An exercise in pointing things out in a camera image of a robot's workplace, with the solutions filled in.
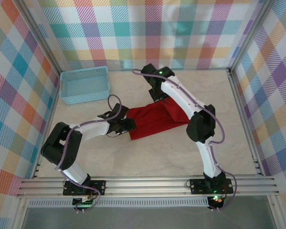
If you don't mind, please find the red t-shirt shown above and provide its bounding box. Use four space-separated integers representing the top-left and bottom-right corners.
126 99 191 141

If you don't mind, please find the light blue plastic basket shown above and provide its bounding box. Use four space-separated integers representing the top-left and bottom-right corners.
59 66 111 105

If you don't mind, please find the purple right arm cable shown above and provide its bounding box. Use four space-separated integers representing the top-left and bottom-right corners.
132 68 238 213

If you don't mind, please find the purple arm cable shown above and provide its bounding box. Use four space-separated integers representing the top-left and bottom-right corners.
56 94 123 214
132 68 238 213

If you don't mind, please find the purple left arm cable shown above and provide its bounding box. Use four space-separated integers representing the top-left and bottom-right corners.
56 94 123 214

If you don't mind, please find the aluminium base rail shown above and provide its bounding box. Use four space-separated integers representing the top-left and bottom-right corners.
16 177 279 198

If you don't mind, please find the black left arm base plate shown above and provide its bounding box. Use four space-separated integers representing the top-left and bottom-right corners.
62 180 107 197

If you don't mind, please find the aluminium table side rail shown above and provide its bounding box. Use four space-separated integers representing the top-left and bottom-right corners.
226 68 264 177
32 71 62 178

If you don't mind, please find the grey slotted cable duct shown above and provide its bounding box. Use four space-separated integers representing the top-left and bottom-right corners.
28 197 209 208

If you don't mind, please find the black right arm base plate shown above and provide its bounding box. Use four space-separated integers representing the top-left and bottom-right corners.
189 178 234 195

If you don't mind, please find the aluminium frame post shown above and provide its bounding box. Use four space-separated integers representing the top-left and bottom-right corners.
227 0 277 73
15 0 64 74

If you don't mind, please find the aluminium lower frame bar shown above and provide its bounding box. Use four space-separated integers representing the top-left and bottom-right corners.
266 197 286 229
11 198 31 229

